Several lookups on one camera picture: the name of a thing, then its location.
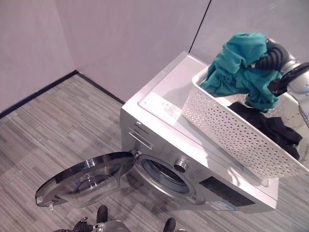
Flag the dark robot left foot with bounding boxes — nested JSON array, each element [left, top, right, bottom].
[[96, 205, 109, 223]]

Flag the black washer display panel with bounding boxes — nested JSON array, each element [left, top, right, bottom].
[[198, 175, 256, 207]]

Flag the black baseboard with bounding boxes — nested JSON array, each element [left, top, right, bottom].
[[0, 70, 126, 119]]

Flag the silver detergent drawer front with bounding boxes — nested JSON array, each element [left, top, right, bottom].
[[128, 131, 155, 148]]

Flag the silver washer dial knob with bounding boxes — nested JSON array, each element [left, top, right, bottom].
[[174, 160, 189, 173]]

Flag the dark robot right foot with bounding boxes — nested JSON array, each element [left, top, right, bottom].
[[163, 217, 177, 232]]

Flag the black garment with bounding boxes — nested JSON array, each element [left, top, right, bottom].
[[227, 101, 303, 160]]

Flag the white perforated laundry basket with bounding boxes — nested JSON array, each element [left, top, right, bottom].
[[181, 64, 309, 180]]

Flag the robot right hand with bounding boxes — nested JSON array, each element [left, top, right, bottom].
[[251, 38, 298, 71]]

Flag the round glass washer door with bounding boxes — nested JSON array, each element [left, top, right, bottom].
[[35, 151, 139, 211]]

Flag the black wall seam strip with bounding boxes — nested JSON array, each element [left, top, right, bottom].
[[188, 0, 213, 54]]

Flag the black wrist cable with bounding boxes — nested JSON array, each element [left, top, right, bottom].
[[267, 64, 309, 97]]

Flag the dark robot foot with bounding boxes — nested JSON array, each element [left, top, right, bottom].
[[163, 217, 177, 232], [96, 205, 109, 223]]

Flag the silver front-load washing machine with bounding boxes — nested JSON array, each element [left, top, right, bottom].
[[120, 51, 280, 215]]

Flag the white instruction sticker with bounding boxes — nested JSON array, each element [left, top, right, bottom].
[[141, 93, 182, 124]]

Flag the teal garment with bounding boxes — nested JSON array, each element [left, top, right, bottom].
[[200, 32, 282, 114]]

